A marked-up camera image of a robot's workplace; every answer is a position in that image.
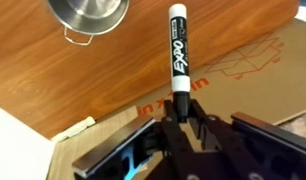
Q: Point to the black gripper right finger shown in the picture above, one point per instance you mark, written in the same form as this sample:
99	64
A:
216	143

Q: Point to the flattened brown cardboard box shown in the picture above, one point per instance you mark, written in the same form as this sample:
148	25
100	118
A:
259	83

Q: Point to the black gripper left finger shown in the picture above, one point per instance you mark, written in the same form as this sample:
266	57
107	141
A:
171	140

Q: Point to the black white Expo marker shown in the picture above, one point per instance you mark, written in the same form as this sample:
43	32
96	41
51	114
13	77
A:
179	50

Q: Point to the white foam strip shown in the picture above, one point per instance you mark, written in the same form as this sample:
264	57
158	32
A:
74	129

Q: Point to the small steel pot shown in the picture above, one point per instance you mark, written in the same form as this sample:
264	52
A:
89	16

